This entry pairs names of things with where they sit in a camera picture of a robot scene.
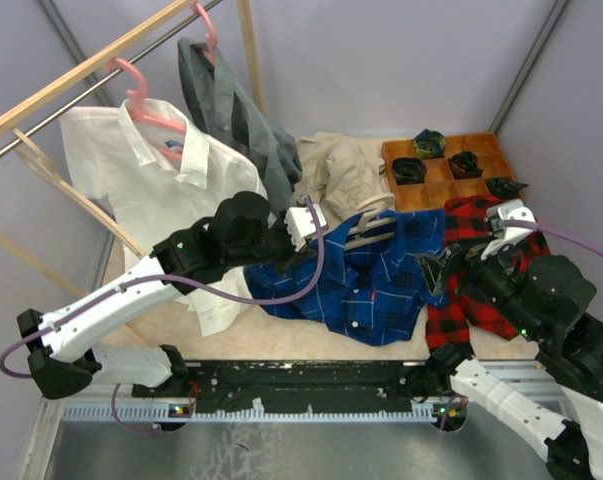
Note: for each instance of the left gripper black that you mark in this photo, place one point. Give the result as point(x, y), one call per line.
point(292, 257)

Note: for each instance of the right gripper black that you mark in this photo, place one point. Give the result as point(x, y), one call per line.
point(456, 258)

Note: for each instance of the blue plaid shirt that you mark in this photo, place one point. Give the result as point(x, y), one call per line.
point(375, 293)

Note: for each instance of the beige hanger front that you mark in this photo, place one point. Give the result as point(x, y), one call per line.
point(370, 220)

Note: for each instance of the beige hanger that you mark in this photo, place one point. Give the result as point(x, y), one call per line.
point(43, 166)
point(370, 220)

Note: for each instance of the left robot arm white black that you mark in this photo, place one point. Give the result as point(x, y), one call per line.
point(66, 354)

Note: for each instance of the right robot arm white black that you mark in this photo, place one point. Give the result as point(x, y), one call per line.
point(547, 305)

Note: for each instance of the red black plaid shirt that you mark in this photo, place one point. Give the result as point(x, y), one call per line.
point(465, 219)

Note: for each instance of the beige shirt on table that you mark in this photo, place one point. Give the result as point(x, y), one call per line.
point(340, 172)

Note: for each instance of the white shirt on hanger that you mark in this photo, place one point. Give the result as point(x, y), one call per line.
point(156, 181)

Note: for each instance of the grey shirt on hanger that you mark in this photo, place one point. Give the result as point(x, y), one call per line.
point(220, 106)

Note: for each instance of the pink hanger under white shirt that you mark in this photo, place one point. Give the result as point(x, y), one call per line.
point(137, 100)

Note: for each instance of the pink hanger under grey shirt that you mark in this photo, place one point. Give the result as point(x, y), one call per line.
point(208, 30)

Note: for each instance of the beige hanger back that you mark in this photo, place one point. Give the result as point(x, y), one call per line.
point(43, 166)

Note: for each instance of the wooden compartment tray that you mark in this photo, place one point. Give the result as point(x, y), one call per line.
point(440, 184)

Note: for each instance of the black rolled cloth left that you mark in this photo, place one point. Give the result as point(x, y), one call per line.
point(409, 171)

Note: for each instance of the black rolled cloth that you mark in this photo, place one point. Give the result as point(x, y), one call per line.
point(409, 171)
point(464, 165)

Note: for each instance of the dark rolled cloth right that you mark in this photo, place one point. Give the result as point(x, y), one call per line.
point(505, 188)

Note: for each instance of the black rolled cloth middle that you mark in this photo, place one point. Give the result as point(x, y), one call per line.
point(464, 165)

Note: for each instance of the green blue rolled cloth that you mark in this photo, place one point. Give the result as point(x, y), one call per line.
point(429, 144)

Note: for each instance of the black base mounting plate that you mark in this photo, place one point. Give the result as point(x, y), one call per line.
point(394, 379)

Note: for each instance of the metal hanging rod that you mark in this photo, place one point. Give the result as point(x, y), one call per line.
point(47, 94)

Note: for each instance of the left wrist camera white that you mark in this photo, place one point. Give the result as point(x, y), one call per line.
point(301, 227)

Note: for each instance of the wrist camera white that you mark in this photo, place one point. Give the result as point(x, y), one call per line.
point(301, 227)
point(509, 223)

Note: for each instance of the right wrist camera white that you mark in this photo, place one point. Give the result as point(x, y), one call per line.
point(509, 223)

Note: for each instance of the aluminium rail with cable duct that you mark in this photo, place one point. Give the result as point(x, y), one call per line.
point(305, 405)

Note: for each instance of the wooden clothes rack frame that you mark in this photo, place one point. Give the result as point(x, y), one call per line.
point(254, 71)

